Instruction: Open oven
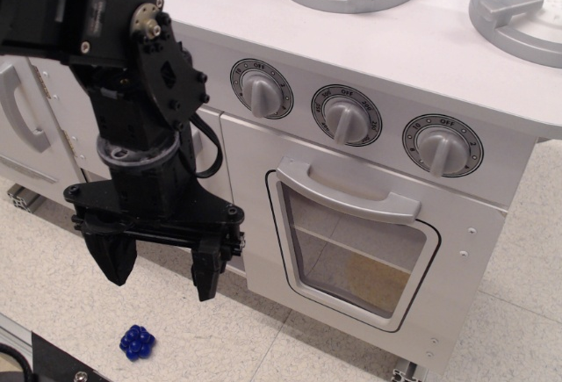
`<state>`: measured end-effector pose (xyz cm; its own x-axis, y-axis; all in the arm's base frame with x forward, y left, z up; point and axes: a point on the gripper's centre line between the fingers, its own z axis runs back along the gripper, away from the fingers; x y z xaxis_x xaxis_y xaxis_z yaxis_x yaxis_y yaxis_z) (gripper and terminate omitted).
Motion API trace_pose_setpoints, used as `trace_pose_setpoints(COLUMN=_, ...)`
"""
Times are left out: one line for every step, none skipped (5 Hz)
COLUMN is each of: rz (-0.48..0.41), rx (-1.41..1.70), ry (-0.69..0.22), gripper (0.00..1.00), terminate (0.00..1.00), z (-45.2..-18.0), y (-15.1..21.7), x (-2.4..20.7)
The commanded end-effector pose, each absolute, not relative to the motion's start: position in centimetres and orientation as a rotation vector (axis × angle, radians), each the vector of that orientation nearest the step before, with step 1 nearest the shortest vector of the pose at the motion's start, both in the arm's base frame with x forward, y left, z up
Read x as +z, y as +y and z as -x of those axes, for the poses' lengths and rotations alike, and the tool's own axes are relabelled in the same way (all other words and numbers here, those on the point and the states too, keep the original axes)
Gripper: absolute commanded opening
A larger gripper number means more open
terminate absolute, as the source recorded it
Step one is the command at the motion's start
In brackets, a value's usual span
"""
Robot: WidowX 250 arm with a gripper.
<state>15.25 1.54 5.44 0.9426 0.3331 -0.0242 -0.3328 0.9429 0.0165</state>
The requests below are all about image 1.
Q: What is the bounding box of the white oven door with window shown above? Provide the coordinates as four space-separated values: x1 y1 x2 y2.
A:
220 115 505 372

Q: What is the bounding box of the left grey stove knob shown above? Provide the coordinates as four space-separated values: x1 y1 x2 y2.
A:
230 58 294 119

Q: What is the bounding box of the grey stove knob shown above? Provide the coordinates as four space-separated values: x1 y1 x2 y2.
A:
230 58 294 119
402 114 484 178
311 84 383 147

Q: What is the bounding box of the silver left cabinet handle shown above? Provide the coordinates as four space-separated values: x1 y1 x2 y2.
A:
1 63 50 153

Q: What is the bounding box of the silver oven door handle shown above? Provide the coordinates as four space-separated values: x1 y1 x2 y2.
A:
275 155 423 226

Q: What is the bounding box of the middle grey stove knob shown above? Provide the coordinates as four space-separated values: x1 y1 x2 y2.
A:
311 84 383 147

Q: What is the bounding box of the white left cabinet door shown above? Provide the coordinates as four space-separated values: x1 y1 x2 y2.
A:
1 55 84 187

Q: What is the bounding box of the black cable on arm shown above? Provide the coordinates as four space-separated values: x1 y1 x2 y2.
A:
191 116 224 179

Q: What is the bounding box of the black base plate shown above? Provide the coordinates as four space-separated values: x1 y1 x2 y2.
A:
32 333 109 382

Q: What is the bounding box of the aluminium frame rail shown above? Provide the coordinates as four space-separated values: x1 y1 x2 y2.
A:
7 184 46 213

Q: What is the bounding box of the silver right burner grate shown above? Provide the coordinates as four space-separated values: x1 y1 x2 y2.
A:
469 0 561 68

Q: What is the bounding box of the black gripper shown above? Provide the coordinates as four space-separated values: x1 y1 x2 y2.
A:
63 153 244 302

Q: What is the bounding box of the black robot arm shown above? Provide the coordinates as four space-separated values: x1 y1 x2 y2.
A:
1 0 244 301

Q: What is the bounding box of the blue toy berry cluster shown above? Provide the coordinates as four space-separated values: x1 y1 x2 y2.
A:
119 325 156 362

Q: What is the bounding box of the white toy kitchen body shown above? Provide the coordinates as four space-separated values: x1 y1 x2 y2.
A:
1 0 561 381

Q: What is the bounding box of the right grey stove knob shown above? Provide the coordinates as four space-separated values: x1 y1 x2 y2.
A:
402 114 484 178

